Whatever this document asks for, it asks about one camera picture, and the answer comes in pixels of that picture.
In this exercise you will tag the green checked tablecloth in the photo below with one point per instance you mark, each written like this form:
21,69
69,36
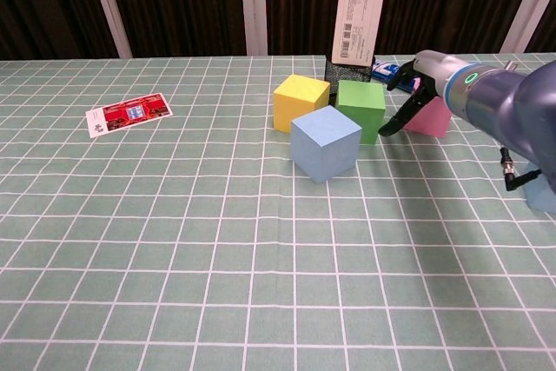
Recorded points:
174,236

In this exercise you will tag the white cardboard carton box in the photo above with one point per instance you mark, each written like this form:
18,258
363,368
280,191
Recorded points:
358,19

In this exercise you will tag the blue white toothpaste tube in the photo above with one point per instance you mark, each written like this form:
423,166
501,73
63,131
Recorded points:
384,69

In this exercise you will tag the green foam cube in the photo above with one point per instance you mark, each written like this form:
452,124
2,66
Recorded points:
360,106

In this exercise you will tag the pink foam cube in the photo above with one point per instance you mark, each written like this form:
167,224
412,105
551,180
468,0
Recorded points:
430,121

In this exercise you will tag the yellow foam cube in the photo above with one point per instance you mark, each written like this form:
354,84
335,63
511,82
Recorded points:
299,104

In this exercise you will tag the red white printed card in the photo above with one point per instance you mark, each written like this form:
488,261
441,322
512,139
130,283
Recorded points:
130,114

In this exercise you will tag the white partition frame post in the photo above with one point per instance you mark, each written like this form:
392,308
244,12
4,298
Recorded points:
530,10
254,6
108,8

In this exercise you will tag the light blue foam cube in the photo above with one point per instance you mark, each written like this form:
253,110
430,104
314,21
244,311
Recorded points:
326,145
538,197

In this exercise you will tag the black mesh pen holder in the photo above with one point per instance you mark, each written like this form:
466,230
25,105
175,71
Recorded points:
347,72

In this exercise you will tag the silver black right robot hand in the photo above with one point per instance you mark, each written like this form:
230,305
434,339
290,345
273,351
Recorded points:
434,71

